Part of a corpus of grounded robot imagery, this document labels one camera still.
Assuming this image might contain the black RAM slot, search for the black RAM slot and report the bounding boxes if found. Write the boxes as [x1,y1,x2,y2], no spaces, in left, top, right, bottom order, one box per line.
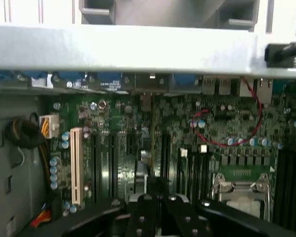
[277,145,296,223]

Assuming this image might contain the blue card retention clip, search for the blue card retention clip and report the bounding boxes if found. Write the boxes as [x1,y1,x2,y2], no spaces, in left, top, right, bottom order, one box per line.
[22,71,49,81]
[174,73,197,86]
[98,71,123,86]
[53,71,86,80]

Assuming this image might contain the white expansion slot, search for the white expansion slot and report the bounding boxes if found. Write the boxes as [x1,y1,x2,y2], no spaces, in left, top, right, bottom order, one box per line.
[70,127,84,205]

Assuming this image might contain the black yellow sleeved cable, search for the black yellow sleeved cable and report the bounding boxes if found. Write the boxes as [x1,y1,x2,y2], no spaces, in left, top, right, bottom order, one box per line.
[3,118,52,184]

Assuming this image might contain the green motherboard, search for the green motherboard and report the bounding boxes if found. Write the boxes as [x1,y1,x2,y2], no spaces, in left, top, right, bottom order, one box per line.
[48,95,296,223]

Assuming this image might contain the green RAM stick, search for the green RAM stick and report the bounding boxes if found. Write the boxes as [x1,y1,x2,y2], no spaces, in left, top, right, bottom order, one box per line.
[179,147,190,198]

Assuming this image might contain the long black expansion slot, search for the long black expansion slot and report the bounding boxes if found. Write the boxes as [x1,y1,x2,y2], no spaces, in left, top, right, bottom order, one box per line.
[161,132,172,179]
[108,132,119,199]
[90,133,102,203]

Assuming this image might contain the white power connector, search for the white power connector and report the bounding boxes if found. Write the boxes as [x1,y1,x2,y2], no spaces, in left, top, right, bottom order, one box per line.
[39,114,60,139]

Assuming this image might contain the red yellow power wires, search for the red yellow power wires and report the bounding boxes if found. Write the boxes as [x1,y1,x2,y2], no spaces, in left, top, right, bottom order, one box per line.
[29,209,53,229]

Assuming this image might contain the short black expansion slot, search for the short black expansion slot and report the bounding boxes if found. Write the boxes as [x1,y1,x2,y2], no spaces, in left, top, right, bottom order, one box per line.
[125,133,136,154]

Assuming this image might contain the CPU with paste residue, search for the CPU with paste residue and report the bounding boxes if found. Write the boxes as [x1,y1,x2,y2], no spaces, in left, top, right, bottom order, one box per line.
[226,199,261,216]

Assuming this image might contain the red black twisted wire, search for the red black twisted wire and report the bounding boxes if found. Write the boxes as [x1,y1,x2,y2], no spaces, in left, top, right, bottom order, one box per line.
[191,76,264,148]

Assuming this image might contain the metal CPU socket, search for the metal CPU socket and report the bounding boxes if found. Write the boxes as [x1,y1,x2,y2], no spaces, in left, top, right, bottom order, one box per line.
[212,172,272,220]

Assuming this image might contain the black open PC case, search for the black open PC case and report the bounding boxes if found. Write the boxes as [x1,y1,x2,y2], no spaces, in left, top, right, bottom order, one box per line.
[0,23,296,99]

